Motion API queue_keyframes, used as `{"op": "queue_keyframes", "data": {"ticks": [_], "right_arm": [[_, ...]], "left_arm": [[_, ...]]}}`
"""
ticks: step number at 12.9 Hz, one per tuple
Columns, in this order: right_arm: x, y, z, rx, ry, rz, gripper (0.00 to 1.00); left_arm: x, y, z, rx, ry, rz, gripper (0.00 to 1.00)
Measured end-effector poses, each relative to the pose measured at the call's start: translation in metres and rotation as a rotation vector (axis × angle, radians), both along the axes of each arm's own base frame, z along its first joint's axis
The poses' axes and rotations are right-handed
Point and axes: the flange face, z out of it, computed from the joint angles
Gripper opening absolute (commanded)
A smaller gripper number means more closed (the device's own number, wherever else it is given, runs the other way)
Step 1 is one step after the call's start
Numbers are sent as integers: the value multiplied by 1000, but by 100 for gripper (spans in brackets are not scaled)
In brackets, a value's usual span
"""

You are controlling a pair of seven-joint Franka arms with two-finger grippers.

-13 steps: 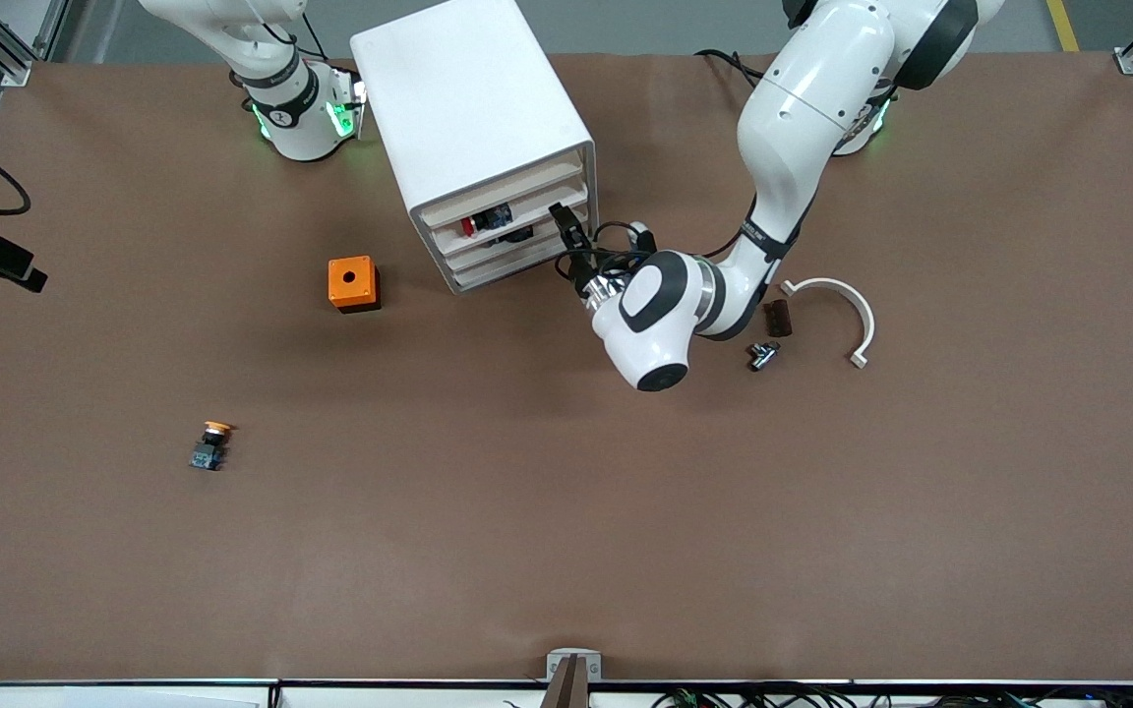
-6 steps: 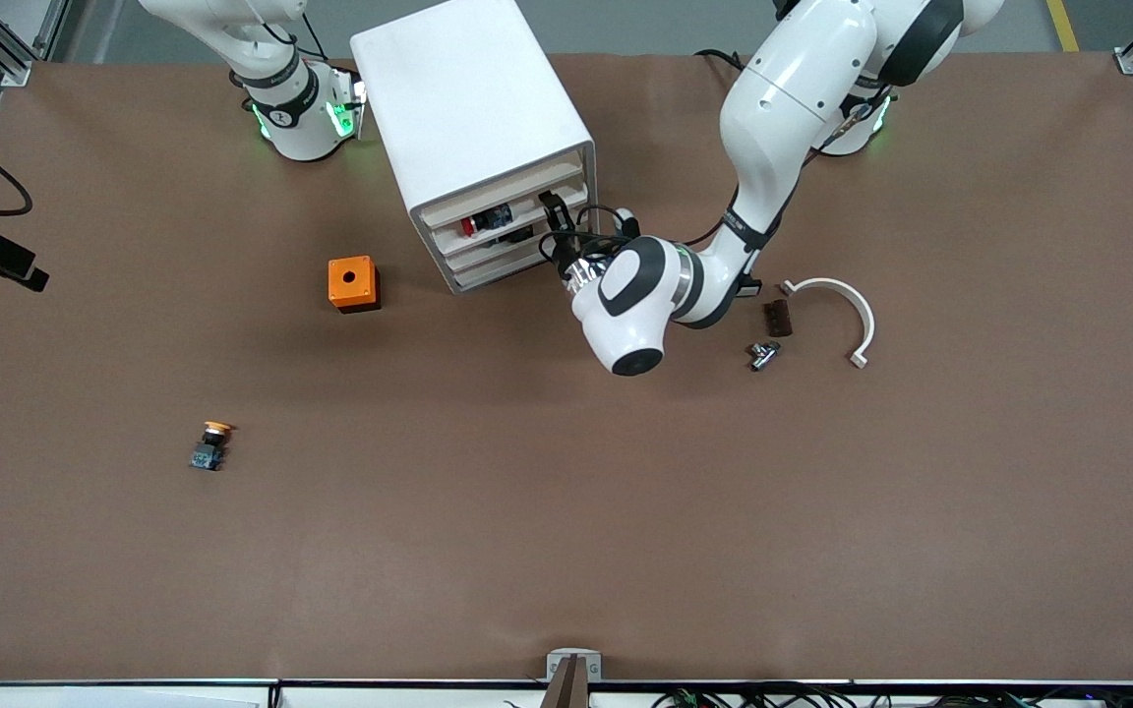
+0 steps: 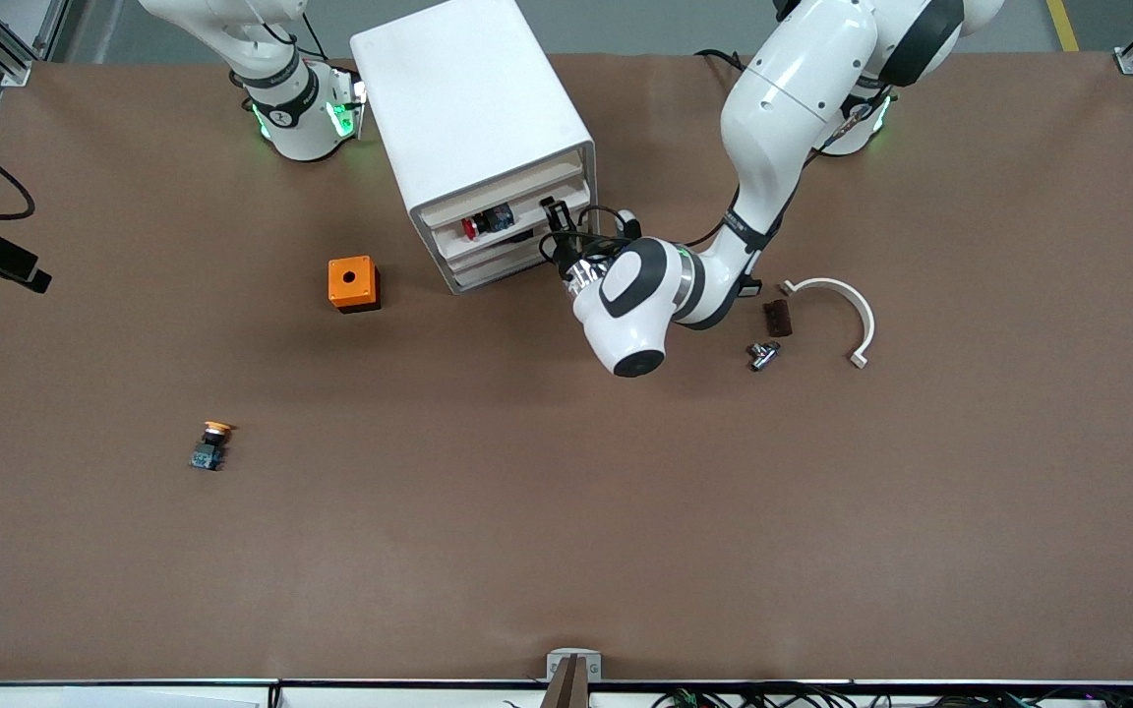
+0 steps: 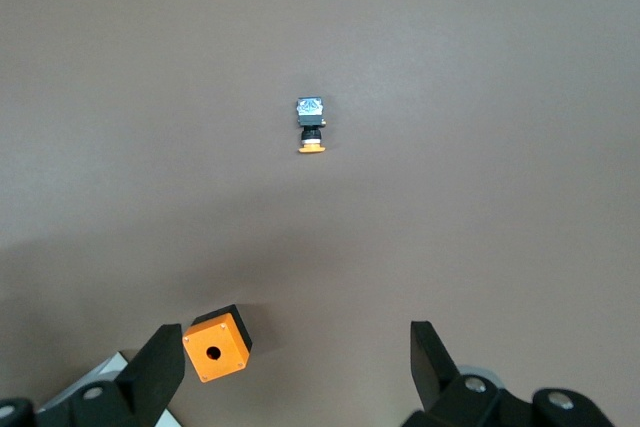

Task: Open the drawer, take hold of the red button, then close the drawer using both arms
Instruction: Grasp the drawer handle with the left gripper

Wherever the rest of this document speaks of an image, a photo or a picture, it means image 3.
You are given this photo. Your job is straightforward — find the black cable bundle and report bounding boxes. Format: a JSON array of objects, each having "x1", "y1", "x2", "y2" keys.
[{"x1": 503, "y1": 681, "x2": 1133, "y2": 708}]

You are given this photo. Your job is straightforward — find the orange push button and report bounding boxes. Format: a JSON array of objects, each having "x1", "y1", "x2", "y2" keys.
[{"x1": 189, "y1": 421, "x2": 235, "y2": 473}]

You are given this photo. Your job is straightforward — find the white table edge rail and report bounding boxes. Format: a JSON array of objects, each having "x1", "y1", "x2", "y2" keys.
[{"x1": 0, "y1": 678, "x2": 1133, "y2": 708}]

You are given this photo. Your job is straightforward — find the orange box with hole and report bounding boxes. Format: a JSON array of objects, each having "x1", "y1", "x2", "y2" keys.
[{"x1": 328, "y1": 256, "x2": 382, "y2": 315}]

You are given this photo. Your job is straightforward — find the white curved bracket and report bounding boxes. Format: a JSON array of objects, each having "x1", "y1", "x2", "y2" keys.
[{"x1": 780, "y1": 277, "x2": 877, "y2": 371}]

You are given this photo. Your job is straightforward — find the grey mount bracket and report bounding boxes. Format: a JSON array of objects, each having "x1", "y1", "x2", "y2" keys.
[{"x1": 542, "y1": 647, "x2": 604, "y2": 708}]

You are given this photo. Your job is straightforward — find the red push button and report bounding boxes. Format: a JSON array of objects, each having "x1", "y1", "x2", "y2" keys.
[{"x1": 461, "y1": 205, "x2": 514, "y2": 239}]

